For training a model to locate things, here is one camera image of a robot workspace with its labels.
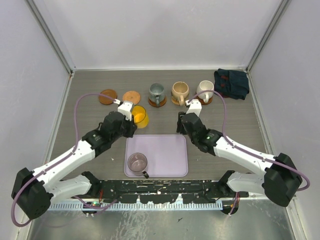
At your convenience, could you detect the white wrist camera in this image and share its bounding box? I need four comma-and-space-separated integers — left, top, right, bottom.
113, 99, 134, 121
185, 99, 202, 117

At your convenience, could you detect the left aluminium frame post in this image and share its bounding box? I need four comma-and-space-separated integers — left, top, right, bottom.
25, 0, 76, 75

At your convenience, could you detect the woven rattan coaster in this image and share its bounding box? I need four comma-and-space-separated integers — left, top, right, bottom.
171, 96, 186, 106
122, 90, 141, 105

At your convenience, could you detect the slotted white cable duct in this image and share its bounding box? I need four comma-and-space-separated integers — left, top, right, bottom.
48, 199, 223, 212

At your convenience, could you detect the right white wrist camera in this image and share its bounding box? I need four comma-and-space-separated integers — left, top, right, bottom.
185, 99, 202, 117

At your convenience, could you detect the right aluminium frame post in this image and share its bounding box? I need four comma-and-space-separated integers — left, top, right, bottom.
245, 0, 291, 72

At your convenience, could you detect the beige ceramic mug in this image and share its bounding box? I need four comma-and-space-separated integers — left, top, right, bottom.
171, 81, 190, 100

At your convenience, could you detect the aluminium frame post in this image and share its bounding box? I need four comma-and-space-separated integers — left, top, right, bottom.
245, 0, 291, 72
25, 0, 76, 75

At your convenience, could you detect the clear purple glass mug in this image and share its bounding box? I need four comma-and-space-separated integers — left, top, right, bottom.
127, 152, 149, 179

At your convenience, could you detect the lavender plastic tray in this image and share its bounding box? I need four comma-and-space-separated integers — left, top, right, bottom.
124, 134, 188, 178

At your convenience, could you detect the grey green ceramic mug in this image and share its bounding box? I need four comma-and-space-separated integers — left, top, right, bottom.
148, 83, 166, 107

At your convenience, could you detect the yellow glass mug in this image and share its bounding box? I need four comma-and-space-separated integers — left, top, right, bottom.
131, 105, 149, 129

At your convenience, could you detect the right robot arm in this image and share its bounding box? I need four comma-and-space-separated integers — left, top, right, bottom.
176, 111, 303, 207

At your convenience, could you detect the dark blue folded cloth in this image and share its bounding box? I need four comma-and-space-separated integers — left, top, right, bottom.
213, 68, 250, 100

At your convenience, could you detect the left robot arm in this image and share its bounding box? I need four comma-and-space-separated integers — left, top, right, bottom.
11, 111, 137, 220

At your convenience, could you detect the white ceramic mug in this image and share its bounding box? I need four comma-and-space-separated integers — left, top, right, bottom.
196, 80, 214, 104

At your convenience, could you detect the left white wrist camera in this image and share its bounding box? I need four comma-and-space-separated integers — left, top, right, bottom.
113, 99, 134, 121

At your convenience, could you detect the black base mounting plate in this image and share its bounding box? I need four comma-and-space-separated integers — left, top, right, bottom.
79, 179, 236, 204

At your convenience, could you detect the wooden coaster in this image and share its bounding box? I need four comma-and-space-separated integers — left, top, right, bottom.
195, 91, 214, 105
98, 89, 118, 105
148, 97, 167, 108

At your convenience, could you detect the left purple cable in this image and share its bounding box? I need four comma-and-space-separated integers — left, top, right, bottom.
10, 92, 121, 228

